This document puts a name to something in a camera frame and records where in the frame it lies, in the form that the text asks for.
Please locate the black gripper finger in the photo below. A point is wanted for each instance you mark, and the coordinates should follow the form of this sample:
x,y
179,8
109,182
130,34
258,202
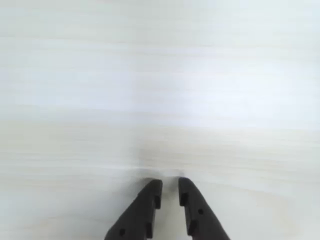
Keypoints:
x,y
140,212
200,222

